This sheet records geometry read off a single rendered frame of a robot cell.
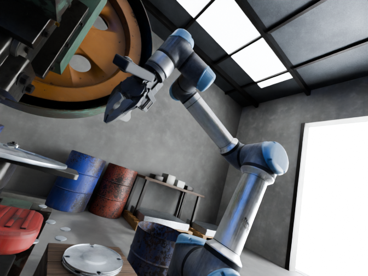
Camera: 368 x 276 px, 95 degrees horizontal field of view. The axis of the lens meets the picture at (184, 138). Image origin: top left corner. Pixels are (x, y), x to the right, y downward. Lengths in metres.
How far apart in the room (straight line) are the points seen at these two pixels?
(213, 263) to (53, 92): 0.83
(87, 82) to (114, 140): 3.04
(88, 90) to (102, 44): 0.26
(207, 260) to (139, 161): 3.62
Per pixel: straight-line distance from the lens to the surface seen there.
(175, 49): 0.56
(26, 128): 3.88
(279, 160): 0.66
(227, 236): 0.58
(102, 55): 1.01
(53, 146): 3.83
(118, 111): 0.49
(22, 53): 0.53
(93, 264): 1.09
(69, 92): 0.89
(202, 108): 0.67
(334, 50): 4.87
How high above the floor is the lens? 0.82
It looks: 17 degrees up
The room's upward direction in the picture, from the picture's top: 18 degrees clockwise
